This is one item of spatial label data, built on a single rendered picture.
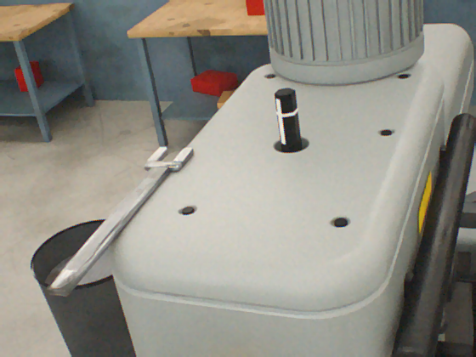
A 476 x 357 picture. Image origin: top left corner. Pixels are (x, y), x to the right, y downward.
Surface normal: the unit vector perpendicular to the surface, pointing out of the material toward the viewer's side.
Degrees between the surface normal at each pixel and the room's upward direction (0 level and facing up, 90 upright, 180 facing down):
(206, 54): 90
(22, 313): 0
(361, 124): 0
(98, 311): 94
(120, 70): 90
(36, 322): 0
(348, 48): 90
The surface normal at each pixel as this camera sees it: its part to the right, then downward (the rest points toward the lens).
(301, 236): -0.14, -0.86
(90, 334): -0.02, 0.55
